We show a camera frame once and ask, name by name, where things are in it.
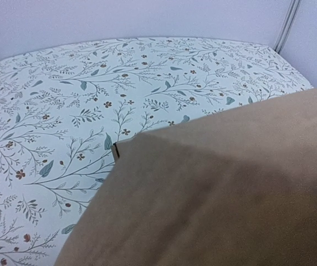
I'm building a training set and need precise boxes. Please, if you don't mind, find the brown cardboard box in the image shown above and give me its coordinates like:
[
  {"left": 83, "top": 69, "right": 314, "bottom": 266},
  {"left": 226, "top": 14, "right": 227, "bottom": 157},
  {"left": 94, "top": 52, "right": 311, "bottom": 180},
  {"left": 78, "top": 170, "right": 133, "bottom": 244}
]
[{"left": 56, "top": 88, "right": 317, "bottom": 265}]

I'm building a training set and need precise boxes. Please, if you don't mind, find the floral patterned table mat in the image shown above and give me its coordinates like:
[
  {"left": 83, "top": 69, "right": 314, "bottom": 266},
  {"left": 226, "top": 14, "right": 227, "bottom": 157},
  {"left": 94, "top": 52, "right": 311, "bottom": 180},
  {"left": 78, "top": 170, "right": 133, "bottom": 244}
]
[{"left": 0, "top": 37, "right": 311, "bottom": 265}]

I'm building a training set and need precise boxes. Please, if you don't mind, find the right aluminium frame post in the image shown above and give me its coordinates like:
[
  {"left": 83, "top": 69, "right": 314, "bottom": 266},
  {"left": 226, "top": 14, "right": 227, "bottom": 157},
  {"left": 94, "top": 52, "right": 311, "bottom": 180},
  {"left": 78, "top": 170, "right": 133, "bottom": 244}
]
[{"left": 273, "top": 0, "right": 302, "bottom": 54}]

